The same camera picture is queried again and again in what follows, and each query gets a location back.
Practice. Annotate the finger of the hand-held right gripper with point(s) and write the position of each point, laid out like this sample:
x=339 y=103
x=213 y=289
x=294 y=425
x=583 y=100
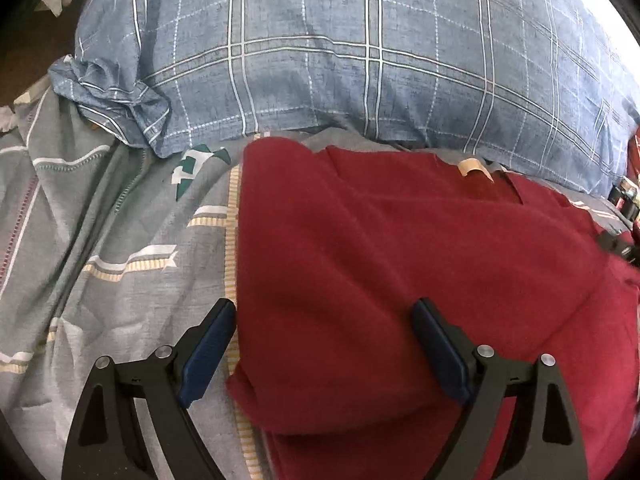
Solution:
x=620 y=255

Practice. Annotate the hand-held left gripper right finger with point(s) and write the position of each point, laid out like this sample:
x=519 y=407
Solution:
x=442 y=355

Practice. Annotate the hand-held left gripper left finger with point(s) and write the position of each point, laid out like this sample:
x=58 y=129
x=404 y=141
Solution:
x=207 y=355

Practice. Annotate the red knit sweater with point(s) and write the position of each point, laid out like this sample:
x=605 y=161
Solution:
x=350 y=260

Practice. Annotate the small black device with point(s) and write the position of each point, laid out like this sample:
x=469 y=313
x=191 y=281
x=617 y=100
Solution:
x=626 y=199

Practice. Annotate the red plastic bag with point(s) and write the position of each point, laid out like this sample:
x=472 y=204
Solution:
x=635 y=152

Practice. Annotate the grey patterned bed sheet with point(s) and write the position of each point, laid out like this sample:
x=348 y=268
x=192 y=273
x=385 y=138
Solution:
x=100 y=240

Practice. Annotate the blue plaid pillow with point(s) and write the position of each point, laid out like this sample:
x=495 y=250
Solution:
x=325 y=50

